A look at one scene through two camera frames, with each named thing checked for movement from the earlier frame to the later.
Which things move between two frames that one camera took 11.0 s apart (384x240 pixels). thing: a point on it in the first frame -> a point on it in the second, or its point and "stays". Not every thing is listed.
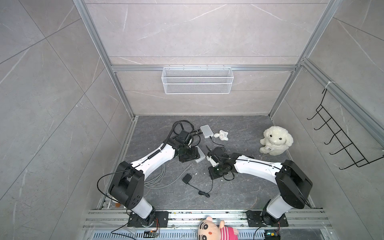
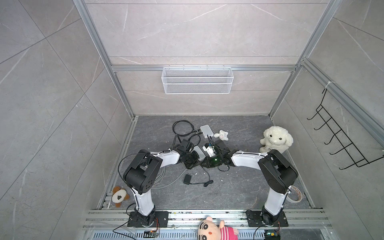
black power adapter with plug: (214, 175) -> (221, 144)
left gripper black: (195, 155) stays
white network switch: (206, 131) stays
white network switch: (202, 155) stays
